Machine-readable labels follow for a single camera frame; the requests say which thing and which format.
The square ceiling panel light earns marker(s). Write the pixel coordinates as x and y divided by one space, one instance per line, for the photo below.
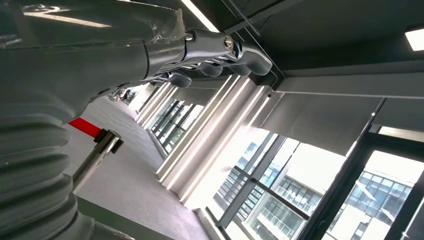
415 39

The long ceiling strip light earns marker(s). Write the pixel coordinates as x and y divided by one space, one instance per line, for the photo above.
200 15

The metal barrier post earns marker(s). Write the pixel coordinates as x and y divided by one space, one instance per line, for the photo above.
96 155

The dark framed window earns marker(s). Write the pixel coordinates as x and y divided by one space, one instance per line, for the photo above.
281 198
175 126

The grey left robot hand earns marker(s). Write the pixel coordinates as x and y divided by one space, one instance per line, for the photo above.
82 59

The red barrier belt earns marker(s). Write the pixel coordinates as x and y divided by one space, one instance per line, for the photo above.
84 127

